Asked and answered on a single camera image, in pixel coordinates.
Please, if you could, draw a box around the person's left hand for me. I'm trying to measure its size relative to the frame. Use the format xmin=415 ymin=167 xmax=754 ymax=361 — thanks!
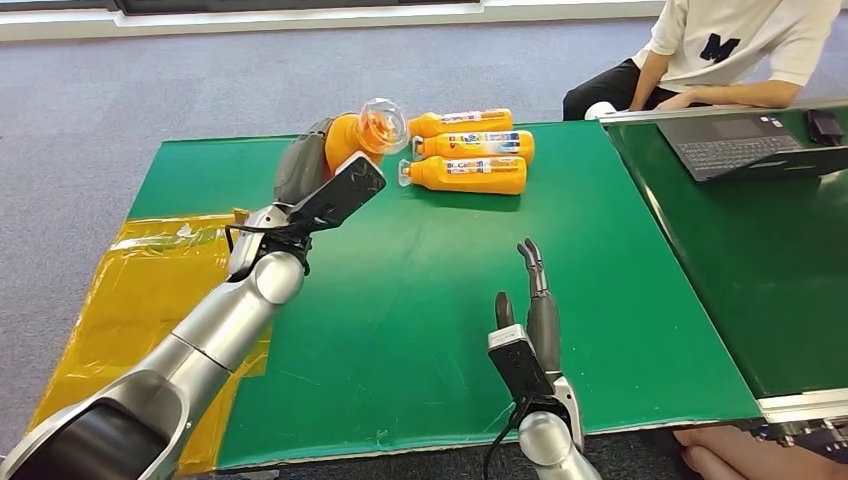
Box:
xmin=653 ymin=91 xmax=696 ymax=111

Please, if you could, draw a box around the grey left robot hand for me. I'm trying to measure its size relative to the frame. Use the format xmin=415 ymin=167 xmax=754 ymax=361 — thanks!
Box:
xmin=272 ymin=115 xmax=338 ymax=208

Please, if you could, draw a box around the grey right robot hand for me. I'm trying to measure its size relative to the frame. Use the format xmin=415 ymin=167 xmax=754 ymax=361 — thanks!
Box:
xmin=494 ymin=238 xmax=563 ymax=376

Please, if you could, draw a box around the orange detergent bottle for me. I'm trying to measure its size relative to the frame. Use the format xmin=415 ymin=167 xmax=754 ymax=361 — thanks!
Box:
xmin=411 ymin=129 xmax=536 ymax=166
xmin=398 ymin=155 xmax=529 ymax=197
xmin=323 ymin=97 xmax=411 ymax=175
xmin=407 ymin=108 xmax=515 ymax=139

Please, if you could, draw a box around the dark grey laptop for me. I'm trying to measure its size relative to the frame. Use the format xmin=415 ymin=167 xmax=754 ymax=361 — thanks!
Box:
xmin=657 ymin=111 xmax=848 ymax=183

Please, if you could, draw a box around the green table mat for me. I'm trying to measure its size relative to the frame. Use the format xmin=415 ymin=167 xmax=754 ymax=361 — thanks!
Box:
xmin=129 ymin=120 xmax=763 ymax=472

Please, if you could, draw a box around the black power adapter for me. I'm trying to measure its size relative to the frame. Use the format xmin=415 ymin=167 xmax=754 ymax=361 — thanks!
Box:
xmin=806 ymin=107 xmax=846 ymax=147

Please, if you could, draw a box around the yellow plastic sheet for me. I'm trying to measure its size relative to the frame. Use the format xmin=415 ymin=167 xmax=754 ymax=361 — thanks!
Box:
xmin=26 ymin=210 xmax=273 ymax=478

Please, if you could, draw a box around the person's bare limb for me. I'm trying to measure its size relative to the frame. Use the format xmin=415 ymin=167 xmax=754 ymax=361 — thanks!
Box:
xmin=672 ymin=425 xmax=848 ymax=480

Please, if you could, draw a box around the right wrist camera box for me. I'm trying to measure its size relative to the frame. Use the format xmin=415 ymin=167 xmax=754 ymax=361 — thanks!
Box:
xmin=487 ymin=324 xmax=554 ymax=402

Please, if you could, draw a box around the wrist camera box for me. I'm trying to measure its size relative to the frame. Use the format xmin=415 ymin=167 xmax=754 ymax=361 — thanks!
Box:
xmin=288 ymin=150 xmax=388 ymax=233
xmin=487 ymin=324 xmax=554 ymax=402

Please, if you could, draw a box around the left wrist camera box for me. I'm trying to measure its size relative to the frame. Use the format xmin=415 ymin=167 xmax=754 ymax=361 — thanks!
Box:
xmin=288 ymin=150 xmax=388 ymax=233

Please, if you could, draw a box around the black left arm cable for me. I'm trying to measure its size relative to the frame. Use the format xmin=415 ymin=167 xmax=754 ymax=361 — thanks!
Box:
xmin=223 ymin=221 xmax=313 ymax=256

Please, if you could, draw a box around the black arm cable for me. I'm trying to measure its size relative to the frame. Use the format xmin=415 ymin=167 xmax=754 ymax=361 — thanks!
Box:
xmin=482 ymin=397 xmax=528 ymax=480
xmin=223 ymin=221 xmax=313 ymax=256

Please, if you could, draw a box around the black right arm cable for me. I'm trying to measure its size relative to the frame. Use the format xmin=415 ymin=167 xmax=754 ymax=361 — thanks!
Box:
xmin=482 ymin=397 xmax=528 ymax=480

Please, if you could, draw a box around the dark window frame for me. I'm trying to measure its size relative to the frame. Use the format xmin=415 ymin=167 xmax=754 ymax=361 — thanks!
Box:
xmin=0 ymin=0 xmax=482 ymax=18

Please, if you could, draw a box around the green table with white frame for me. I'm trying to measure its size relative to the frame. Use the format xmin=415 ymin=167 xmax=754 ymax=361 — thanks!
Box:
xmin=599 ymin=97 xmax=848 ymax=425

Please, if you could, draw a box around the black machine frame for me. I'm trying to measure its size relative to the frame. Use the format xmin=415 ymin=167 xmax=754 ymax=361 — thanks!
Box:
xmin=748 ymin=417 xmax=848 ymax=458

